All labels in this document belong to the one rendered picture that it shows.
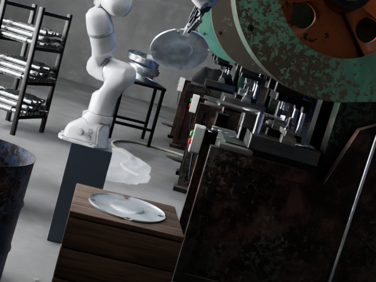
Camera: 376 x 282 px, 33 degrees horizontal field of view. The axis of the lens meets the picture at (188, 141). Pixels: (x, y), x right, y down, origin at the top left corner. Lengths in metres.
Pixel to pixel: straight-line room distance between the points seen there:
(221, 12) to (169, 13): 5.30
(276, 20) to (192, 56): 0.93
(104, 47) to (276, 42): 0.75
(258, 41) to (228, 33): 1.79
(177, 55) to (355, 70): 1.09
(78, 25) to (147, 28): 0.99
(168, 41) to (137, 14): 6.31
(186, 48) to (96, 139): 0.70
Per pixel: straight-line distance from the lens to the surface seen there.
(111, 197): 2.46
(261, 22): 2.36
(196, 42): 3.14
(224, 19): 4.14
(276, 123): 2.79
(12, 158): 2.37
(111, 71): 2.76
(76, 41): 9.51
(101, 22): 2.67
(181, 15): 9.41
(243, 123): 2.80
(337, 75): 2.41
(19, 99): 4.81
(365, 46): 2.51
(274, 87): 2.80
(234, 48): 4.14
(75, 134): 2.81
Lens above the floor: 0.99
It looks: 8 degrees down
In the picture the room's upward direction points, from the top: 16 degrees clockwise
